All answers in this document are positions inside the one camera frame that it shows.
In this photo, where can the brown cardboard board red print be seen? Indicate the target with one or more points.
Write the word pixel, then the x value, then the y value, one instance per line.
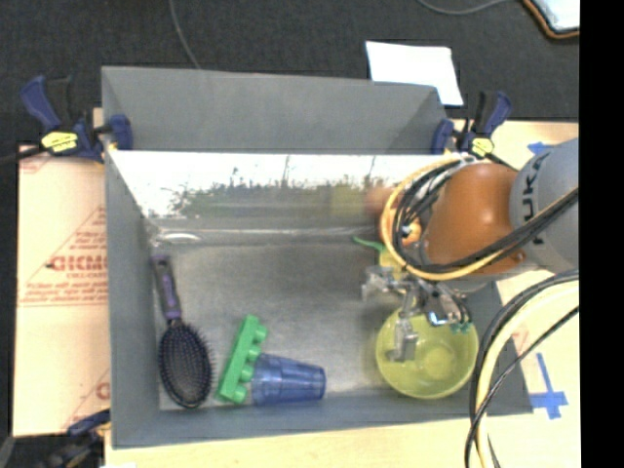
pixel 58 339

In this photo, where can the yellow toy fruit green stem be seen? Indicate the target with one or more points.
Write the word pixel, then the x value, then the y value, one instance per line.
pixel 388 257

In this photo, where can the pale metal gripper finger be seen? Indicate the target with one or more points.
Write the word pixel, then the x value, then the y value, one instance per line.
pixel 382 281
pixel 405 341

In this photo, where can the green toy building block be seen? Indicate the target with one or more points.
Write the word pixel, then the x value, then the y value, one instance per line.
pixel 241 354

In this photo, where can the grey metal bin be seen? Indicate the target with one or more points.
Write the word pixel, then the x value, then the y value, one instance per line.
pixel 292 285

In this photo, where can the yellow-green plastic bowl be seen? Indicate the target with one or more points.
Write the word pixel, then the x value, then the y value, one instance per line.
pixel 439 363

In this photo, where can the purple and black hairbrush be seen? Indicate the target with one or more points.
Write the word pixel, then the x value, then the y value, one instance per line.
pixel 185 363

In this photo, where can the blue plastic cup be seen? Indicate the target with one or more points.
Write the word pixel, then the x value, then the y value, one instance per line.
pixel 287 380

